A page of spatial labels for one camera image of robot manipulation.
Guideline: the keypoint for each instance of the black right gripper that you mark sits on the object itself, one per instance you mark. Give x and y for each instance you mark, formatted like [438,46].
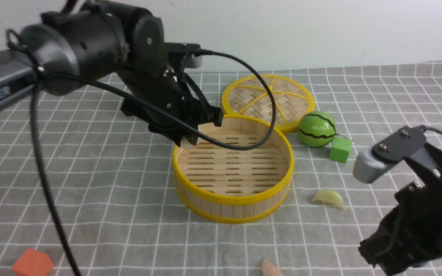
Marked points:
[411,233]

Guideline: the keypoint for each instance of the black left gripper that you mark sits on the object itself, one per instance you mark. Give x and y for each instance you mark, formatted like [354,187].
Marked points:
[174,92]

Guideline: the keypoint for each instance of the pale yellow dumpling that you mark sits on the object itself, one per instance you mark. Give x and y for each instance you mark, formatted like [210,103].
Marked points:
[329,196]

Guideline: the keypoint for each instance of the pink dumpling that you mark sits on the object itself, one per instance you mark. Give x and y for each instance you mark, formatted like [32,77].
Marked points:
[270,269]

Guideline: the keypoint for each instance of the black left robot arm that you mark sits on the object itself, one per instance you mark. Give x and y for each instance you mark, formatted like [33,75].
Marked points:
[64,50]

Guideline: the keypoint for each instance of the woven bamboo steamer lid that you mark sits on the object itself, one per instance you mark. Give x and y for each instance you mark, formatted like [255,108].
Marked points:
[248,97]

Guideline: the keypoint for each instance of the bamboo steamer tray yellow rim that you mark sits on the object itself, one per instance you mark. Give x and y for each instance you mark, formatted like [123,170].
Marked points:
[229,186]

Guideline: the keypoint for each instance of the grey checkered tablecloth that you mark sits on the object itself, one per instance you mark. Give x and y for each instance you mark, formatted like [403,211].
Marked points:
[113,184]

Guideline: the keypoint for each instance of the green wooden cube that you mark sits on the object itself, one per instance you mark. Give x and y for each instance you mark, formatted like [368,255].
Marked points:
[340,150]

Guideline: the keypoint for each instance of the green toy watermelon ball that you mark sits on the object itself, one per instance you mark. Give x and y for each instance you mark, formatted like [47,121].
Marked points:
[316,129]

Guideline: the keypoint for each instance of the orange wooden block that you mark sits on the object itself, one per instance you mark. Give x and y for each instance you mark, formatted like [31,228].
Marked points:
[33,263]

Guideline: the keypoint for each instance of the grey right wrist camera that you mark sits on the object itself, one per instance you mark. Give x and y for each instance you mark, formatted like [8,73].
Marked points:
[379,158]

